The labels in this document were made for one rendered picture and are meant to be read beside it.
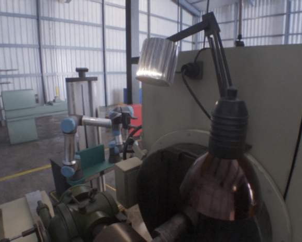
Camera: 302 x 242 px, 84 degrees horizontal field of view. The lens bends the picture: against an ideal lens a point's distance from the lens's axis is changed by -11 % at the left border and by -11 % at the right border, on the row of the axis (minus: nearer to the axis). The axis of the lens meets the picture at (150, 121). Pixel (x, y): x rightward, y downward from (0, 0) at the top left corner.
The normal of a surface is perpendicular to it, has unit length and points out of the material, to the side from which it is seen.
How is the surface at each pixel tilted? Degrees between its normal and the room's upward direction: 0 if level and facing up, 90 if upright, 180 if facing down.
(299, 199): 90
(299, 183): 90
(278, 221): 90
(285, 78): 90
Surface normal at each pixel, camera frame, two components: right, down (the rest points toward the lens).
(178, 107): -0.74, 0.16
